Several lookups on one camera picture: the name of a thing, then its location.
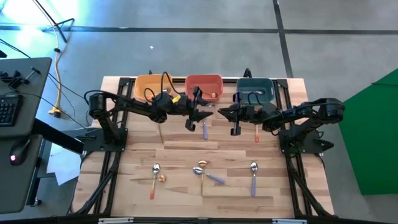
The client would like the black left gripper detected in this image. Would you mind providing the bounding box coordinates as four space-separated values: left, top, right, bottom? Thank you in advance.
167 86 215 132

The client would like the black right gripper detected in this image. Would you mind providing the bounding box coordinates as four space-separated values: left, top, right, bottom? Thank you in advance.
218 91 276 137

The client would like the orange plastic bin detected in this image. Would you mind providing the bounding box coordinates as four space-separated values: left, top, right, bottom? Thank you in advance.
185 74 224 103

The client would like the teal plastic bin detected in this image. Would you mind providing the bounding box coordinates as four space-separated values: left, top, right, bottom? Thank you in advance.
236 77 275 105

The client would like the yellow plastic bin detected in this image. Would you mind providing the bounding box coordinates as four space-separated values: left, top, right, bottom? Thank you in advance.
134 73 174 102

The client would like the silver hinge plate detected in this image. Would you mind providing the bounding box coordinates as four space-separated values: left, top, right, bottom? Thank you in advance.
98 217 134 224
272 218 308 224

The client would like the green floor mat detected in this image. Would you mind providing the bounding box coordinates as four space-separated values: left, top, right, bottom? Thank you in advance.
338 68 398 196

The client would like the black desk support bar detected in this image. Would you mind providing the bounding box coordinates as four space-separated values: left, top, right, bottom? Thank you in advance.
30 118 85 155

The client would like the white paper sheet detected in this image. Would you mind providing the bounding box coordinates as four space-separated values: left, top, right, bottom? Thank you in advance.
45 143 82 187

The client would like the grey desk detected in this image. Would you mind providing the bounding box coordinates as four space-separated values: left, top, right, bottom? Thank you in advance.
0 134 44 215
0 57 53 138

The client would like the black floor stand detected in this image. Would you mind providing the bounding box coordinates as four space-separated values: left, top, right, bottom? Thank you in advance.
32 0 76 44

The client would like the black computer mouse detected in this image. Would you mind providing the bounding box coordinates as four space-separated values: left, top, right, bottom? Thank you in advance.
9 139 31 166

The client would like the black clamp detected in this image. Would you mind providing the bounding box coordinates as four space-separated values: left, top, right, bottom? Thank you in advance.
0 67 42 90

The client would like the black keyboard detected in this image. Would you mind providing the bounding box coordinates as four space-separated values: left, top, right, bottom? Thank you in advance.
0 94 23 128

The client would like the black right camera cable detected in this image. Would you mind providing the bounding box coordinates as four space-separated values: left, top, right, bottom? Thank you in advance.
247 91 262 106

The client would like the black camera cable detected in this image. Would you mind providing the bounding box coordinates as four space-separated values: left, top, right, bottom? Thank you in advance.
247 91 262 106
143 71 175 104

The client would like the black left camera cable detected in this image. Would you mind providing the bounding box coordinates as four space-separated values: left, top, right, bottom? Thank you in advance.
143 71 175 104

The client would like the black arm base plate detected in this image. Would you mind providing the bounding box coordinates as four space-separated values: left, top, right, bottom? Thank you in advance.
81 128 129 153
278 129 335 156

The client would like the black metal table frame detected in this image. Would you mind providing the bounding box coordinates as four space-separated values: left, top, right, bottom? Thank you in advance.
73 76 335 218

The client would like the black floor cable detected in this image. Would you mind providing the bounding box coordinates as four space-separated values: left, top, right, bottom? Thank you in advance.
46 73 94 130

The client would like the yellow power cable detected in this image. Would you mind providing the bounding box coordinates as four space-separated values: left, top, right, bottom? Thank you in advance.
48 26 63 115

